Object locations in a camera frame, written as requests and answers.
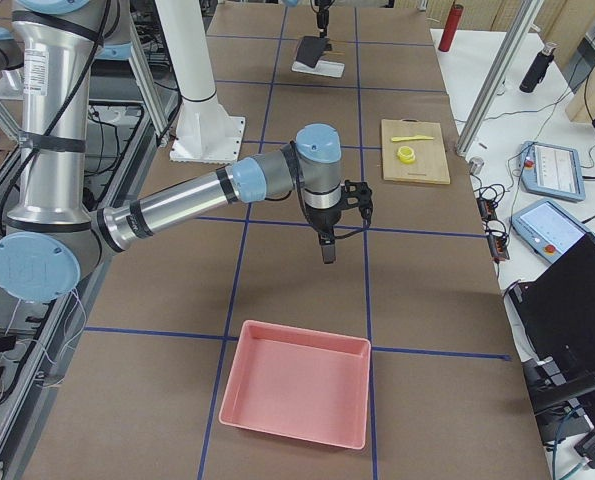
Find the black monitor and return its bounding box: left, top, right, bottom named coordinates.
left=507, top=232, right=595, bottom=431

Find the grey red cloth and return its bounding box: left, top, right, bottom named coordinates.
left=295, top=36, right=329, bottom=68

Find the far teach pendant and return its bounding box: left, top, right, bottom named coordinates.
left=518, top=141, right=586, bottom=202

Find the teach pendant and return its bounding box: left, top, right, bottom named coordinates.
left=510, top=200, right=590, bottom=264
left=518, top=141, right=586, bottom=202

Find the white rack tray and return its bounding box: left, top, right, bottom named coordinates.
left=291, top=60, right=345, bottom=78

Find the yellow lemon slice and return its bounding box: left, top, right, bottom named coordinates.
left=396, top=145, right=416, bottom=165

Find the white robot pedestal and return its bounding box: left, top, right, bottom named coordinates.
left=156, top=0, right=246, bottom=164

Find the pink plastic bin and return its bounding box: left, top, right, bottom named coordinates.
left=219, top=320, right=371, bottom=450

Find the bamboo cutting board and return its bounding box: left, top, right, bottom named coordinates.
left=381, top=119, right=451, bottom=185

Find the near teach pendant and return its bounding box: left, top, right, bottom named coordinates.
left=510, top=200, right=590, bottom=264

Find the black bottle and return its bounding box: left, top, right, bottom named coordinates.
left=519, top=42, right=558, bottom=93

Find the red bottle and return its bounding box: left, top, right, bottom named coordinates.
left=438, top=2, right=464, bottom=52

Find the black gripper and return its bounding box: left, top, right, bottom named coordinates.
left=308, top=206, right=341, bottom=264

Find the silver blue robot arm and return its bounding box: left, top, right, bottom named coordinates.
left=0, top=1, right=348, bottom=302

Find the yellow plastic knife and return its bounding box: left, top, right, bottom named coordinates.
left=390, top=135, right=435, bottom=143

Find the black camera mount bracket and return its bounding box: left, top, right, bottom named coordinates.
left=341, top=180, right=374, bottom=224

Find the aluminium frame post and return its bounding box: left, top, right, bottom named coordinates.
left=455, top=0, right=544, bottom=157

